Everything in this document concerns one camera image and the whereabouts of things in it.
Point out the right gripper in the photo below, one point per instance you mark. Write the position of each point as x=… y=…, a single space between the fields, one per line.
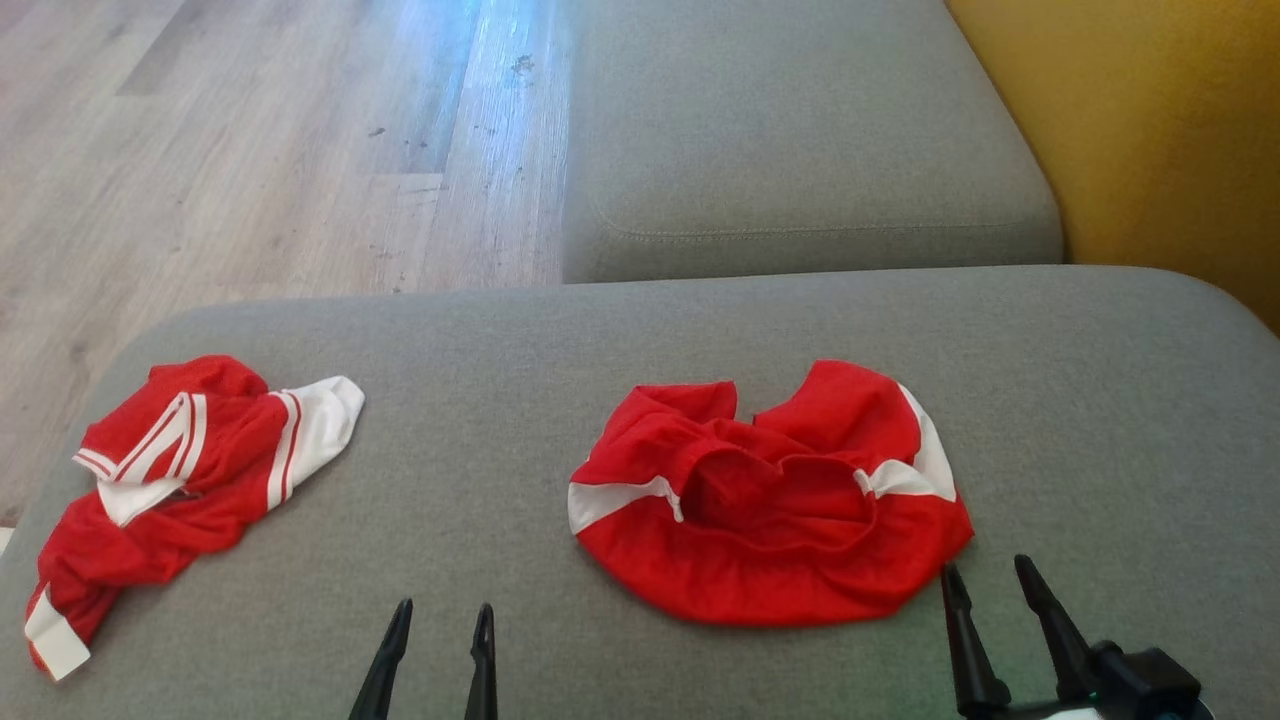
x=1030 y=712

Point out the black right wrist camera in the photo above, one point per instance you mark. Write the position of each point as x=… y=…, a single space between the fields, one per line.
x=1150 y=685

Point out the grey fabric sofa cushion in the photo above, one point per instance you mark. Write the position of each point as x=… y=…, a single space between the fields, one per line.
x=800 y=130
x=600 y=350

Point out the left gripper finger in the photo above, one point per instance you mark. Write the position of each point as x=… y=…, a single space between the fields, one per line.
x=385 y=665
x=483 y=670

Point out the red shorts white trim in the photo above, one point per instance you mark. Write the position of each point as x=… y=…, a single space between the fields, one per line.
x=780 y=570

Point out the yellow sofa back cushion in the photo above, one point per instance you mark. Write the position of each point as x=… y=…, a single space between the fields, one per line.
x=1150 y=120

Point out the red shirt white sleeves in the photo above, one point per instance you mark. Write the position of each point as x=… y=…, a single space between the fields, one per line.
x=150 y=540

